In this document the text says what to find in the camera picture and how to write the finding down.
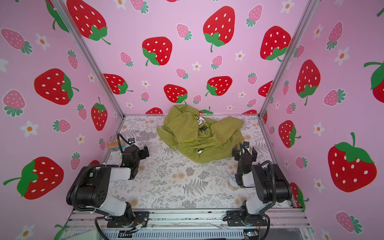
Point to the aluminium front rail frame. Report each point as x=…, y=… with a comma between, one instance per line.
x=192, y=224

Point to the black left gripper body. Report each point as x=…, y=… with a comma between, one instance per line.
x=141, y=153

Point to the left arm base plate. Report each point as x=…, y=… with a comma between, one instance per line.
x=129, y=220

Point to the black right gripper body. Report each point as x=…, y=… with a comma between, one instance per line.
x=244, y=154

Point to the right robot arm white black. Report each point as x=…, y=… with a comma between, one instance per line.
x=266, y=178

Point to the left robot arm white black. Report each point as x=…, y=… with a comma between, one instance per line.
x=89, y=192

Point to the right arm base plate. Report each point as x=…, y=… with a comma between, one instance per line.
x=238, y=219

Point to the green zip-up jacket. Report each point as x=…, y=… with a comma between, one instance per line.
x=201, y=139

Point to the small orange blue box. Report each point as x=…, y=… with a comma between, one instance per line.
x=113, y=146

